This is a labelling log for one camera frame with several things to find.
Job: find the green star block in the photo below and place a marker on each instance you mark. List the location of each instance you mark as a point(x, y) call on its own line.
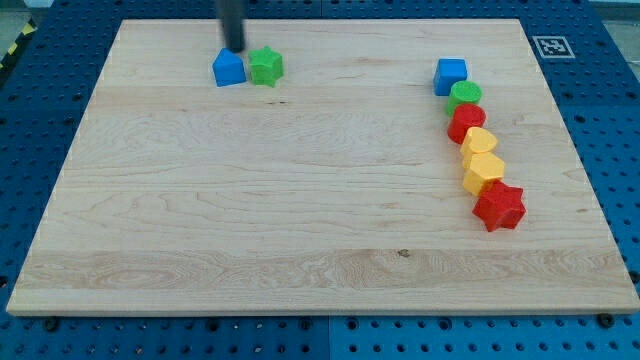
point(266, 66)

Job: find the blue cube block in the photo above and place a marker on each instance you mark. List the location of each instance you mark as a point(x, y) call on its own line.
point(448, 72)

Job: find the red star block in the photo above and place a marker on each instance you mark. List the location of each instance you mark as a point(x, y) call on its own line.
point(500, 207)

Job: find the light wooden board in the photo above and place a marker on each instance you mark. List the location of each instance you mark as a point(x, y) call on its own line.
point(336, 191)

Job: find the blue pentagon block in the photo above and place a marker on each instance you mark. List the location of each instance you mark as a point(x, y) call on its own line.
point(228, 68)

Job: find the red cylinder block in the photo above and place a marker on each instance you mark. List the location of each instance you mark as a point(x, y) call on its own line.
point(464, 117)

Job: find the yellow hexagon block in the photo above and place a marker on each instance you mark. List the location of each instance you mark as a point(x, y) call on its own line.
point(483, 169)

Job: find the yellow heart block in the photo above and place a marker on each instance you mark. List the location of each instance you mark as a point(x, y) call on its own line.
point(476, 141)

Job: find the green cylinder block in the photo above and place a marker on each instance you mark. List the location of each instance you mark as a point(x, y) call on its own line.
point(463, 92)

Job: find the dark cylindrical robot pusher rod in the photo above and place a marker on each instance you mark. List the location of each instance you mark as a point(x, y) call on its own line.
point(231, 14)

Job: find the white fiducial marker tag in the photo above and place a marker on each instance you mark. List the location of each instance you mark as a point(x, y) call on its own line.
point(553, 47)

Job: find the yellow black hazard tape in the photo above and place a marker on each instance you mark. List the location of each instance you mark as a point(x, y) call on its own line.
point(17, 48)

